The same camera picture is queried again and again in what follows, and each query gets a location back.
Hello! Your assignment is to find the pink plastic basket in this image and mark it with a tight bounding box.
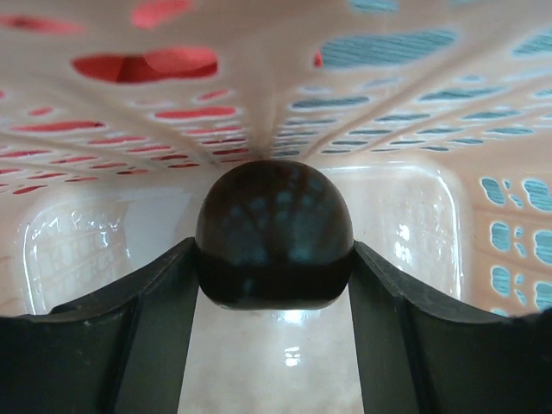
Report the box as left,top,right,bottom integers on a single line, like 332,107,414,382
1,1,551,413

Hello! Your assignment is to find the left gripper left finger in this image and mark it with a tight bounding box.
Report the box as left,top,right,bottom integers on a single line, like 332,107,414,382
1,238,198,413

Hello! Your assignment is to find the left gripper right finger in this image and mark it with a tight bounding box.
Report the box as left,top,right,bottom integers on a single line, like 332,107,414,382
348,242,551,413

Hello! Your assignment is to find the red cloth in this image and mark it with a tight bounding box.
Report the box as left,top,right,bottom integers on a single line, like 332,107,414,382
0,0,324,195

